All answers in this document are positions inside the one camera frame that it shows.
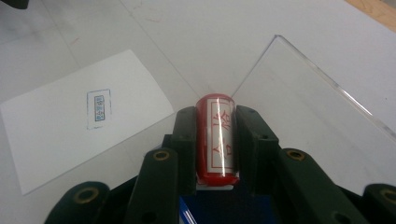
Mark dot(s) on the white paper sheet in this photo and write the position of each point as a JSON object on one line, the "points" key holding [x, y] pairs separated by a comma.
{"points": [[62, 149]]}

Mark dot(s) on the red cylindrical stamp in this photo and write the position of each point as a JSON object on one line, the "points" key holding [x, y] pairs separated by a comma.
{"points": [[216, 140]]}

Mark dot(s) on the clear ink pad box lid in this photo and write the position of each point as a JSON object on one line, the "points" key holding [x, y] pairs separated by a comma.
{"points": [[311, 124]]}

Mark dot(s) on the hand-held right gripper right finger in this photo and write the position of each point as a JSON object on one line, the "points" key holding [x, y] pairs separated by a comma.
{"points": [[253, 146]]}

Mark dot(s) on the blue ink pad box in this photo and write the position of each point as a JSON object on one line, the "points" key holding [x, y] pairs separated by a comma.
{"points": [[224, 207]]}

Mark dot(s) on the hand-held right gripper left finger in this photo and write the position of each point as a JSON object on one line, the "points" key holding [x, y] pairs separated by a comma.
{"points": [[184, 149]]}

